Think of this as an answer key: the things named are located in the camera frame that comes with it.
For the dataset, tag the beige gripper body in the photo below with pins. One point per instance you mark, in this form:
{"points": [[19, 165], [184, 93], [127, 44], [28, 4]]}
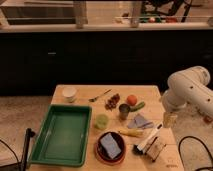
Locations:
{"points": [[169, 119]]}

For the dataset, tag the small wooden box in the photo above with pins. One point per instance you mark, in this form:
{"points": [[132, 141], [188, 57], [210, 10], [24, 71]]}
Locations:
{"points": [[155, 147]]}

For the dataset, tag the white handled brush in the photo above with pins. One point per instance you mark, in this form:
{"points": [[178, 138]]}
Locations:
{"points": [[140, 148]]}

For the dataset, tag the brown bowl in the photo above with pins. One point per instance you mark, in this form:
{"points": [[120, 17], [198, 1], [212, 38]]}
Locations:
{"points": [[101, 153]]}

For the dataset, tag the blue grey cloth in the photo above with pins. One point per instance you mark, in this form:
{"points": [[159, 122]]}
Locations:
{"points": [[140, 121]]}

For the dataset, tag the green plastic cup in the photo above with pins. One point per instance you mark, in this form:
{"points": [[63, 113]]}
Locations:
{"points": [[101, 121]]}

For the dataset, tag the blue sponge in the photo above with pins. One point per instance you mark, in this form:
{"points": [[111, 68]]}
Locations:
{"points": [[110, 145]]}

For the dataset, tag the white paper cup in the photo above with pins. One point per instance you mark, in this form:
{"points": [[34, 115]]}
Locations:
{"points": [[69, 93]]}

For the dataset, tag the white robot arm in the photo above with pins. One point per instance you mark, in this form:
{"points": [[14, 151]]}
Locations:
{"points": [[187, 86]]}

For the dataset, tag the dark metal cup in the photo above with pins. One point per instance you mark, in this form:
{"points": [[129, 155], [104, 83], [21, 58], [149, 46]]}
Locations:
{"points": [[124, 110]]}

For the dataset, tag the green cucumber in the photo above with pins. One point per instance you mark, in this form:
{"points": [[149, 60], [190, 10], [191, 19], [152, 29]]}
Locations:
{"points": [[137, 107]]}

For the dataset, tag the black cabinet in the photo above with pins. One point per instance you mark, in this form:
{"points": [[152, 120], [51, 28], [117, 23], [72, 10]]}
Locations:
{"points": [[35, 63]]}

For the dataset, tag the green plastic tray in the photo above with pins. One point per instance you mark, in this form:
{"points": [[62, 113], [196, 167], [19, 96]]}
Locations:
{"points": [[63, 136]]}

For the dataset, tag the metal fork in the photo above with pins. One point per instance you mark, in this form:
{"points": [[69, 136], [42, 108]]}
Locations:
{"points": [[97, 97]]}

